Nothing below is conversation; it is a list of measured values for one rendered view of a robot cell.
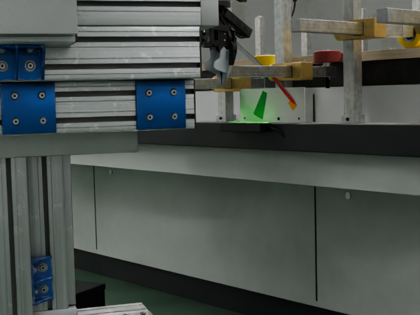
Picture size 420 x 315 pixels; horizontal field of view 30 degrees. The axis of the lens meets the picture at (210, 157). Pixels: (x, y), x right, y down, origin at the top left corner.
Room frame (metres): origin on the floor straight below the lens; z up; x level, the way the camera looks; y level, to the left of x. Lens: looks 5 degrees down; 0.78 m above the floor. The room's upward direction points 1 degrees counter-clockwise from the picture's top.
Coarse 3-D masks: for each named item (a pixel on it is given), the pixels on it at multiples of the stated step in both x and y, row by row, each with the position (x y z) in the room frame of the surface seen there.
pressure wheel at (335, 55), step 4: (316, 52) 2.33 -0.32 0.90; (320, 52) 2.32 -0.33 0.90; (324, 52) 2.31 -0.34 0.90; (328, 52) 2.31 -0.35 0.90; (332, 52) 2.31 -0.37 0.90; (336, 52) 2.32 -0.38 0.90; (340, 52) 2.33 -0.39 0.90; (316, 56) 2.33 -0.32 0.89; (320, 56) 2.32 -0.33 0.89; (324, 56) 2.31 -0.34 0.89; (328, 56) 2.31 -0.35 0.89; (332, 56) 2.31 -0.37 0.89; (336, 56) 2.32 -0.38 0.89; (340, 56) 2.33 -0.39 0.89; (316, 60) 2.33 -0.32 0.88; (320, 60) 2.32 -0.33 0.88; (324, 60) 2.31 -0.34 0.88; (328, 60) 2.31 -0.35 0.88; (332, 60) 2.31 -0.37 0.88; (336, 60) 2.32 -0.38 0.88; (340, 60) 2.33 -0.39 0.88; (324, 64) 2.34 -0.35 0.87; (328, 64) 2.34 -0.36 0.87; (328, 80) 2.35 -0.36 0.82; (328, 84) 2.35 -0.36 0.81
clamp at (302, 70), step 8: (272, 64) 2.28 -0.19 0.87; (280, 64) 2.26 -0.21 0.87; (288, 64) 2.23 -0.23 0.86; (296, 64) 2.21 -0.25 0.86; (304, 64) 2.21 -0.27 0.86; (296, 72) 2.21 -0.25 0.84; (304, 72) 2.21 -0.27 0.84; (272, 80) 2.28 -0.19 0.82; (280, 80) 2.26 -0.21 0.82; (288, 80) 2.24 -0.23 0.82; (296, 80) 2.24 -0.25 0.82
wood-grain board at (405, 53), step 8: (408, 48) 2.19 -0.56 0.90; (416, 48) 2.17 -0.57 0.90; (296, 56) 2.50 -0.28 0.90; (304, 56) 2.47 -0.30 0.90; (312, 56) 2.45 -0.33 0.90; (368, 56) 2.29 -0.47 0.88; (376, 56) 2.27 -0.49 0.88; (384, 56) 2.24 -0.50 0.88; (392, 56) 2.22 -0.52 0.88; (400, 56) 2.21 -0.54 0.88; (408, 56) 2.19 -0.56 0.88; (416, 56) 2.17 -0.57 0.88; (240, 64) 2.69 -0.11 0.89; (248, 64) 2.66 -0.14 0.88
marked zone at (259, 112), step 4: (264, 92) 2.31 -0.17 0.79; (260, 96) 2.32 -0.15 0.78; (264, 96) 2.31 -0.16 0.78; (260, 100) 2.32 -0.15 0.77; (264, 100) 2.31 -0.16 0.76; (260, 104) 2.32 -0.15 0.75; (264, 104) 2.31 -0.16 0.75; (256, 108) 2.33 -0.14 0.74; (260, 108) 2.32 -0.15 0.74; (256, 112) 2.33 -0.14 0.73; (260, 112) 2.32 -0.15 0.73; (260, 116) 2.32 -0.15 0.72
